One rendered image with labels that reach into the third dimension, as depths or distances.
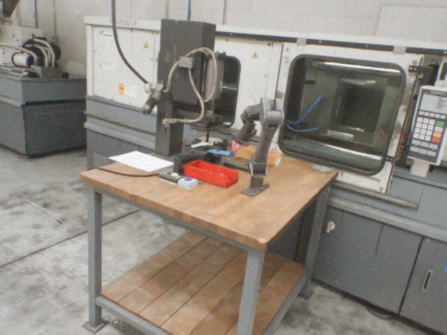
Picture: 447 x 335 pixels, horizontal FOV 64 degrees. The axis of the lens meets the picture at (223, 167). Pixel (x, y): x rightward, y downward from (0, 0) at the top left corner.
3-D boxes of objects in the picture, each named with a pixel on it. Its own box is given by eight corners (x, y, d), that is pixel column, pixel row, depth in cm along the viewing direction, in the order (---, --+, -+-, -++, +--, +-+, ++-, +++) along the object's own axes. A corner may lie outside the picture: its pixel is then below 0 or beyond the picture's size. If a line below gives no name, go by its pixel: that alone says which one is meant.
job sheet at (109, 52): (98, 68, 330) (98, 29, 320) (99, 68, 331) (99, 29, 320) (117, 71, 317) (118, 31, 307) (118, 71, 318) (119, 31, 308)
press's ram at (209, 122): (206, 138, 190) (211, 81, 181) (167, 128, 202) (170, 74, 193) (223, 133, 205) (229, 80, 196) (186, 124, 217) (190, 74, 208)
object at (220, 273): (237, 426, 156) (267, 242, 128) (81, 325, 200) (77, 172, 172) (312, 292, 250) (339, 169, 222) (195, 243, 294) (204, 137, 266)
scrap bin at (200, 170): (225, 188, 172) (227, 177, 171) (184, 175, 184) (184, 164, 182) (237, 182, 182) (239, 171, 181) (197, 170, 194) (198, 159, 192)
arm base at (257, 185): (242, 177, 167) (255, 181, 163) (260, 167, 183) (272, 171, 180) (239, 193, 169) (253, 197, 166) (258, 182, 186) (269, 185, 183)
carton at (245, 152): (272, 169, 212) (273, 156, 209) (234, 159, 223) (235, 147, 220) (279, 165, 222) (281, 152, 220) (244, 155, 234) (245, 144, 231)
